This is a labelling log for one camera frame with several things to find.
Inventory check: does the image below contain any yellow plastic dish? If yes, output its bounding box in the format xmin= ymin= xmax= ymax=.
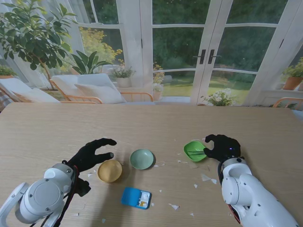
xmin=97 ymin=160 xmax=123 ymax=183

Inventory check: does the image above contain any blue pill box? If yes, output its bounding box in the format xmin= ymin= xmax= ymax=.
xmin=121 ymin=186 xmax=152 ymax=210

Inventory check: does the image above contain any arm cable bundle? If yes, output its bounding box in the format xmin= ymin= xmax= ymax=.
xmin=56 ymin=165 xmax=79 ymax=227
xmin=217 ymin=160 xmax=240 ymax=224

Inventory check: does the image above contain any green plastic dish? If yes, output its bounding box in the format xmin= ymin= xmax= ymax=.
xmin=183 ymin=141 xmax=208 ymax=163

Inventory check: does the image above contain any white lounge chair wooden frame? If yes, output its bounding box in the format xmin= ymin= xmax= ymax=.
xmin=49 ymin=73 xmax=154 ymax=105
xmin=0 ymin=78 xmax=60 ymax=104

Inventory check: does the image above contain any white flower bush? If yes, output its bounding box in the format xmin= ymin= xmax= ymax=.
xmin=201 ymin=88 xmax=237 ymax=106

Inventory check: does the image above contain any wooden armchair frame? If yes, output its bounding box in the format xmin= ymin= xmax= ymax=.
xmin=273 ymin=97 xmax=303 ymax=109

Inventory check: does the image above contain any pale green ceramic bowl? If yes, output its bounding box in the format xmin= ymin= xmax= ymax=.
xmin=130 ymin=148 xmax=155 ymax=170

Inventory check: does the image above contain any terracotta potted plant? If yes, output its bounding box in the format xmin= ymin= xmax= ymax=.
xmin=283 ymin=58 xmax=303 ymax=90

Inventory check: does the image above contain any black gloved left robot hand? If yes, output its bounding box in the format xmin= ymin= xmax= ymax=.
xmin=67 ymin=138 xmax=117 ymax=173

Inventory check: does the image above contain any small potted green plant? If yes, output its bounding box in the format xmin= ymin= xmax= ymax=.
xmin=0 ymin=66 xmax=18 ymax=80

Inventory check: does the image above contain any tall leafy potted tree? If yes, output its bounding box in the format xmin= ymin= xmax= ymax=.
xmin=0 ymin=0 xmax=79 ymax=90

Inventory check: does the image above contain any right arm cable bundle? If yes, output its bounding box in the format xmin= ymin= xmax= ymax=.
xmin=217 ymin=160 xmax=240 ymax=224

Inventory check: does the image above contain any broad-leaf green plant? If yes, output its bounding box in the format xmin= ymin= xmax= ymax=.
xmin=71 ymin=51 xmax=112 ymax=75

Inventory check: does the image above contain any white cushion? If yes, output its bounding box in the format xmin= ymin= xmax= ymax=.
xmin=75 ymin=83 xmax=123 ymax=104

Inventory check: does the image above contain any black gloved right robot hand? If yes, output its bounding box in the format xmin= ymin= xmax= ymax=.
xmin=203 ymin=134 xmax=244 ymax=164

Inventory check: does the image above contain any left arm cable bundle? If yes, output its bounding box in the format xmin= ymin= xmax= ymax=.
xmin=56 ymin=165 xmax=79 ymax=227

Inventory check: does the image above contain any white french door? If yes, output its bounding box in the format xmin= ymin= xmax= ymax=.
xmin=201 ymin=0 xmax=292 ymax=106
xmin=139 ymin=0 xmax=215 ymax=105

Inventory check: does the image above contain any flowering plant in white pot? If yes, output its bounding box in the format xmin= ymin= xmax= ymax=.
xmin=111 ymin=67 xmax=136 ymax=88

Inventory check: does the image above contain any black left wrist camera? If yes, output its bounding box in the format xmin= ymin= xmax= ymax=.
xmin=75 ymin=178 xmax=91 ymax=197

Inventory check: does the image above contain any yellow flowering potted plant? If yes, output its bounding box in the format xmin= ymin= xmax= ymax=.
xmin=152 ymin=63 xmax=166 ymax=101

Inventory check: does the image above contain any black door handle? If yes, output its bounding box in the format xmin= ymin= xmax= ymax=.
xmin=208 ymin=49 xmax=222 ymax=64
xmin=193 ymin=49 xmax=206 ymax=65

